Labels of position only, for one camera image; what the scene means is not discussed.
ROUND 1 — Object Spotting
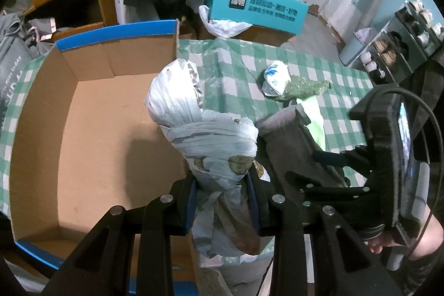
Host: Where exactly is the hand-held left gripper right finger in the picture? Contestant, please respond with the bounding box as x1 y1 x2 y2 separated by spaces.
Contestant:
243 168 403 296

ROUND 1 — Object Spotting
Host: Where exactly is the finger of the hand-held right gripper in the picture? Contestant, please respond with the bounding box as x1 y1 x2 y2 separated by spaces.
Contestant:
294 106 370 186
285 170 374 225

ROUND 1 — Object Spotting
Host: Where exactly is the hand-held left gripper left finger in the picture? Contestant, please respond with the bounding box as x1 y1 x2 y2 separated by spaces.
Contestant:
42 176 200 296

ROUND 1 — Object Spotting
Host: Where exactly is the light green cloth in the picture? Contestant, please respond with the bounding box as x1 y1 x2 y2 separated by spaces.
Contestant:
296 97 327 151

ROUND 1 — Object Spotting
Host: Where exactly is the grey sock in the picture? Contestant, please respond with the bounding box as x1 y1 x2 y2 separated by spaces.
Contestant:
257 107 349 190

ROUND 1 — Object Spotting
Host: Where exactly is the white plastic bag bundle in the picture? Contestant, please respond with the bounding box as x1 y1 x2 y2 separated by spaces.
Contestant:
144 57 272 259

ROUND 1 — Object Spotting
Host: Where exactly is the green glitter cloth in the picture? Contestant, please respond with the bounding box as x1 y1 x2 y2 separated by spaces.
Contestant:
277 74 332 101

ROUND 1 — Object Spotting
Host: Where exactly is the white and blue sock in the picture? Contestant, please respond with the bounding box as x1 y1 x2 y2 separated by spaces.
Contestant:
261 61 292 97

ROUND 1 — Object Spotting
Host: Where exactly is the blue-edged cardboard box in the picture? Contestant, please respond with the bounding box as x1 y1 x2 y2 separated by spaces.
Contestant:
7 19 229 296

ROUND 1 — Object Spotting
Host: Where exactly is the person's right hand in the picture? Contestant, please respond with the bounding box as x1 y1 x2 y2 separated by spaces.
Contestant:
368 208 444 261

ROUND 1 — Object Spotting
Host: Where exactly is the group of shoes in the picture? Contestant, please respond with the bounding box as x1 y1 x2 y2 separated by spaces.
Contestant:
361 0 444 80

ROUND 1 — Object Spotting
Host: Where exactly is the light blue bin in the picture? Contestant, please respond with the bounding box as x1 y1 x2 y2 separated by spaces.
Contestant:
338 27 374 68

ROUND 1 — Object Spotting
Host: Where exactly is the shoe rack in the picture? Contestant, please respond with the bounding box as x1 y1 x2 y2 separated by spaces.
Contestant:
361 0 444 83

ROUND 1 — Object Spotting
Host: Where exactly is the green checkered tablecloth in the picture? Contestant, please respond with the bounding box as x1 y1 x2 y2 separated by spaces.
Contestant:
0 37 376 296

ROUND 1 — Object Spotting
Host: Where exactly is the large brown cardboard box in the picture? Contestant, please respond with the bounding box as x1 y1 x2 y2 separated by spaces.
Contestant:
239 24 296 47

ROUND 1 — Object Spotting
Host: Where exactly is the teal box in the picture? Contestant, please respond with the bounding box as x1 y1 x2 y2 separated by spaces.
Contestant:
207 0 309 37

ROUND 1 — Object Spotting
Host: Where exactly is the crumpled white plastic bag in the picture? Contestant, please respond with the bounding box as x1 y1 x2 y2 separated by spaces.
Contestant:
198 5 252 39

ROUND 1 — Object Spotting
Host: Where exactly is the light grey garment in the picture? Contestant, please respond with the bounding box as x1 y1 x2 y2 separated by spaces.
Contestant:
124 0 162 23

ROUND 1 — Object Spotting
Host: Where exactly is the grey printed bag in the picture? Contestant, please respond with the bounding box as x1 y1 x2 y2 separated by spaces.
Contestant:
0 37 54 104

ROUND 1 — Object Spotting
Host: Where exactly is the grey hoodie pile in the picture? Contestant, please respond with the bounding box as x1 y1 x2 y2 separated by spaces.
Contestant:
0 0 57 49

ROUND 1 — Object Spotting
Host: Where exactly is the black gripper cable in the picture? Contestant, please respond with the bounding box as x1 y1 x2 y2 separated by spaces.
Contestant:
378 84 440 258

